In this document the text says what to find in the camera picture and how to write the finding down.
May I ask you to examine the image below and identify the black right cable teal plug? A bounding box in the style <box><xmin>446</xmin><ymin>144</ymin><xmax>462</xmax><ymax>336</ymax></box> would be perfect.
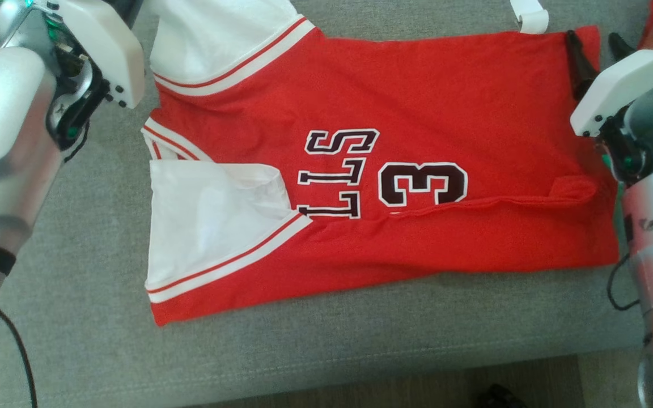
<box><xmin>607</xmin><ymin>252</ymin><xmax>642</xmax><ymax>312</ymax></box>

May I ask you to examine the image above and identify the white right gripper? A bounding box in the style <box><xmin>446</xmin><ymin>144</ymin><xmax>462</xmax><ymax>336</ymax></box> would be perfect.
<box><xmin>565</xmin><ymin>29</ymin><xmax>653</xmax><ymax>138</ymax></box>

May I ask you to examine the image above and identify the grey sofa seat cushion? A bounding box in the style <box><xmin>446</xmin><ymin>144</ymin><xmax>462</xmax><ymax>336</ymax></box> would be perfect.
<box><xmin>0</xmin><ymin>0</ymin><xmax>653</xmax><ymax>408</ymax></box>

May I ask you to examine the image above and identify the black left cable teal plug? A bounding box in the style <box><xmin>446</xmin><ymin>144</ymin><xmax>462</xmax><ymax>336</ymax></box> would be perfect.
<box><xmin>0</xmin><ymin>305</ymin><xmax>39</xmax><ymax>408</ymax></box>

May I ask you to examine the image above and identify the red white basketball jersey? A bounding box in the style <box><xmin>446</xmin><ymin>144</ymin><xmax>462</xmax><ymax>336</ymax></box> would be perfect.
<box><xmin>141</xmin><ymin>0</ymin><xmax>620</xmax><ymax>328</ymax></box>

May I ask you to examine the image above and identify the black cable teal plug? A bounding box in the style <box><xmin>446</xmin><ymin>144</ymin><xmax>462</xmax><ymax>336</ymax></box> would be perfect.
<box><xmin>0</xmin><ymin>305</ymin><xmax>39</xmax><ymax>408</ymax></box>
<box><xmin>607</xmin><ymin>252</ymin><xmax>642</xmax><ymax>312</ymax></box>

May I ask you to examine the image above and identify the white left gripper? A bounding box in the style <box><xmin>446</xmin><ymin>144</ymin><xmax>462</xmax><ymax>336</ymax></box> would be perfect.
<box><xmin>49</xmin><ymin>0</ymin><xmax>147</xmax><ymax>109</ymax></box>

